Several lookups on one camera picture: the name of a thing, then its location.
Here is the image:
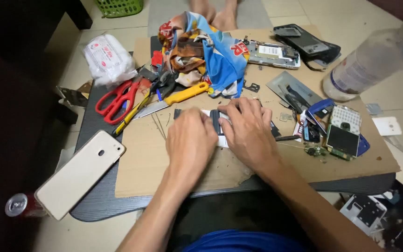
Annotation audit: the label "person's right hand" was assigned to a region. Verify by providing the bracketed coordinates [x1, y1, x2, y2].
[218, 97, 283, 173]

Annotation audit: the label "person's left hand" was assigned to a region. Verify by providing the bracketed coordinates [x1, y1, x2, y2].
[165, 106, 220, 176]

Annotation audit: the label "white and black phone part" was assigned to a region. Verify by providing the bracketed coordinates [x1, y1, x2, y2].
[174, 108, 282, 148]

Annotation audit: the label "brown cardboard sheet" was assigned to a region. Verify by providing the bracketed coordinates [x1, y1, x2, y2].
[115, 25, 401, 199]

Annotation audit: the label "colourful printed cloth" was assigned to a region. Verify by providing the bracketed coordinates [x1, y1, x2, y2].
[157, 11, 250, 99]

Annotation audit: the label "yellow and black utility cutter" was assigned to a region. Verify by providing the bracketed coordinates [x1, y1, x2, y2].
[112, 92, 153, 137]

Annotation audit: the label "white opened phone chassis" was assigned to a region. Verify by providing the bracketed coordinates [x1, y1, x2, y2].
[244, 38, 301, 70]

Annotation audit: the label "grey metal plate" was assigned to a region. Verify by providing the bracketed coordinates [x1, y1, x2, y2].
[266, 71, 324, 110]

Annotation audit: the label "white cotton pad packet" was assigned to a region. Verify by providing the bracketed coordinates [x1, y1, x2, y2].
[82, 34, 138, 88]

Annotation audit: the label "small green circuit board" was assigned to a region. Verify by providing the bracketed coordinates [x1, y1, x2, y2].
[304, 146, 328, 158]

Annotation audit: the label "blue phone housing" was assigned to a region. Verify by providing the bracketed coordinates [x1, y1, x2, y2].
[306, 98, 336, 124]

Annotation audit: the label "shiny metal scrap piece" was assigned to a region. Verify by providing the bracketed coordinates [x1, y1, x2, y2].
[56, 85, 91, 108]

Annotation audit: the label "black disassembled phone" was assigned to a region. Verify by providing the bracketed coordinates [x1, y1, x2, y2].
[273, 23, 342, 69]

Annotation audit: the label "green plastic basket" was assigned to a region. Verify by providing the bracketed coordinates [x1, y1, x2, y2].
[94, 0, 145, 19]

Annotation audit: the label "gold phone back cover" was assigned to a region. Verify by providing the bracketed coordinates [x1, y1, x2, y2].
[35, 130, 127, 221]

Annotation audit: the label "person's blue shorts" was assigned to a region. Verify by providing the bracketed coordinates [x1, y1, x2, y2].
[183, 229, 308, 252]

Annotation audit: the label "circuit board with dark screen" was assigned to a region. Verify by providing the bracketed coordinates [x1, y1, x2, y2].
[325, 124, 360, 162]

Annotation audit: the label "white phone keypad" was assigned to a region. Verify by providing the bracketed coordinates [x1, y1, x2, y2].
[329, 105, 362, 136]

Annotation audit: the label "blue plastic phone cover piece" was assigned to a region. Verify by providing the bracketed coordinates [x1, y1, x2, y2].
[357, 134, 371, 157]

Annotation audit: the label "clear plastic bottle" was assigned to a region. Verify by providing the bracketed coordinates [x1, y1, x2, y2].
[322, 13, 403, 103]

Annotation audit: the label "small clear plastic square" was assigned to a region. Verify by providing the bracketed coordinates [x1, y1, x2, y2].
[365, 103, 383, 116]

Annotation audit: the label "white plastic cover piece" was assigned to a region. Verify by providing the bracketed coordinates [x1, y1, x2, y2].
[372, 116, 403, 137]

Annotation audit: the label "red drink can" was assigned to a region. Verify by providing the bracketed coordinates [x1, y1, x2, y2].
[5, 192, 47, 218]

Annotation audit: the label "yellow handled knife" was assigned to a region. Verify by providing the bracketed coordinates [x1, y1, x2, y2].
[132, 81, 210, 121]

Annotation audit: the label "small black metal bracket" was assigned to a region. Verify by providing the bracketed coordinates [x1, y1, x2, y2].
[242, 79, 261, 94]

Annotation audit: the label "red handled scissors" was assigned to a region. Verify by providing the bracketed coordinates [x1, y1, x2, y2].
[95, 79, 143, 126]

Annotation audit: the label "white phone frame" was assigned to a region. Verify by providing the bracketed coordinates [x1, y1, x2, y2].
[339, 194, 388, 236]

